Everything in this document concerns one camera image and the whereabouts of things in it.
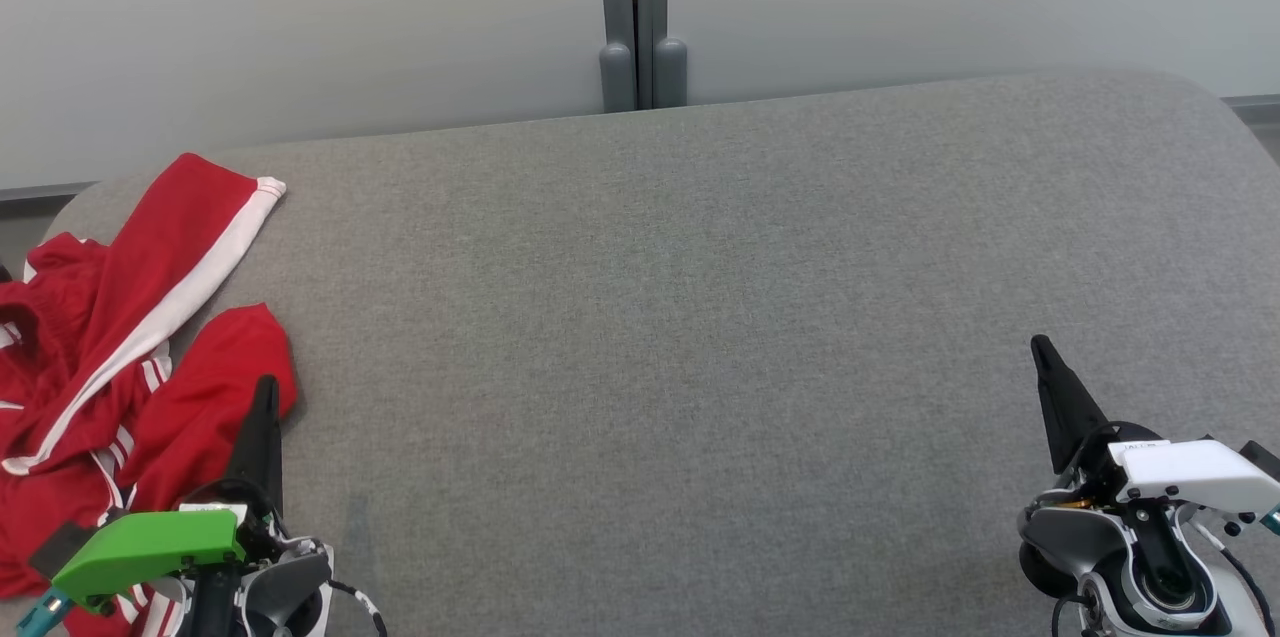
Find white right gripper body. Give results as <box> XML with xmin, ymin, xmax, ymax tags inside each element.
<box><xmin>1055</xmin><ymin>422</ymin><xmax>1280</xmax><ymax>516</ymax></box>

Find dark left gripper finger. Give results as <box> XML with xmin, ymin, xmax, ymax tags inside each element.
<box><xmin>224</xmin><ymin>374</ymin><xmax>286</xmax><ymax>518</ymax></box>

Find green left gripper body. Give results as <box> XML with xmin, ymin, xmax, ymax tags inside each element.
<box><xmin>50</xmin><ymin>479</ymin><xmax>293</xmax><ymax>616</ymax></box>

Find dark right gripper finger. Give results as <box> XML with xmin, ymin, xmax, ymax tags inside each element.
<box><xmin>1030</xmin><ymin>334</ymin><xmax>1111</xmax><ymax>476</ymax></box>

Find red basketball jersey white sleeves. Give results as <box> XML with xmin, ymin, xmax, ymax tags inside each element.
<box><xmin>0</xmin><ymin>302</ymin><xmax>299</xmax><ymax>637</ymax></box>

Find red shorts white stripes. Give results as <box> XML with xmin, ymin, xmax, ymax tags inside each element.
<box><xmin>0</xmin><ymin>152</ymin><xmax>288</xmax><ymax>478</ymax></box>

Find left camera cable teal plug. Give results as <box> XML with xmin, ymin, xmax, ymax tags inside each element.
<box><xmin>15</xmin><ymin>589</ymin><xmax>73</xmax><ymax>637</ymax></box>

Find black white left arm cable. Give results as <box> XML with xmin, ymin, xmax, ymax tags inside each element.
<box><xmin>328</xmin><ymin>580</ymin><xmax>388</xmax><ymax>637</ymax></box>

